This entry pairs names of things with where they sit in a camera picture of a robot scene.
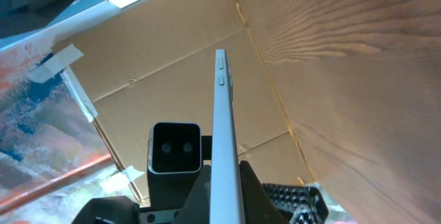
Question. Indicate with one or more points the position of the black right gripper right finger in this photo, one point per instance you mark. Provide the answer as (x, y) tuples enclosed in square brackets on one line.
[(298, 204)]

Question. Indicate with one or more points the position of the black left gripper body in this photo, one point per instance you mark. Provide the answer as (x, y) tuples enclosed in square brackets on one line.
[(168, 193)]

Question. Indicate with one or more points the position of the white masking tape piece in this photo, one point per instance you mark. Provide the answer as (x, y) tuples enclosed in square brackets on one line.
[(55, 64)]

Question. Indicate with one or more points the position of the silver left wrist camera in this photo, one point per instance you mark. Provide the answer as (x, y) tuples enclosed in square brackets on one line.
[(174, 148)]

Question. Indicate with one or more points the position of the blue screen Galaxy smartphone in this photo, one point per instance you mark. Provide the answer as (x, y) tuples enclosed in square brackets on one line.
[(226, 198)]

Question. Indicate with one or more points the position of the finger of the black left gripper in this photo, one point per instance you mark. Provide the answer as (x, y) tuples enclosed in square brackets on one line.
[(196, 207)]

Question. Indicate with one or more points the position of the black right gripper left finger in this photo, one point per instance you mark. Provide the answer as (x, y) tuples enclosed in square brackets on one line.
[(257, 205)]

